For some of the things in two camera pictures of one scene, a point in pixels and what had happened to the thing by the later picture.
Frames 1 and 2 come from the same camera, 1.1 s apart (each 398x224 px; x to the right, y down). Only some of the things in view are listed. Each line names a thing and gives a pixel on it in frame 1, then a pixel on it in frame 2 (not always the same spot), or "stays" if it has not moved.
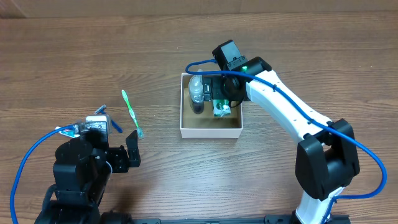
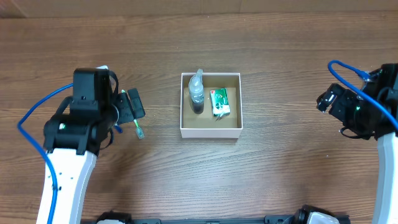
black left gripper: (117, 158) -> (131, 104)
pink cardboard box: (205, 125) stays
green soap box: (221, 107) stays
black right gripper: (208, 89) -> (327, 99)
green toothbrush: (139, 131) stays
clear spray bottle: (196, 91) stays
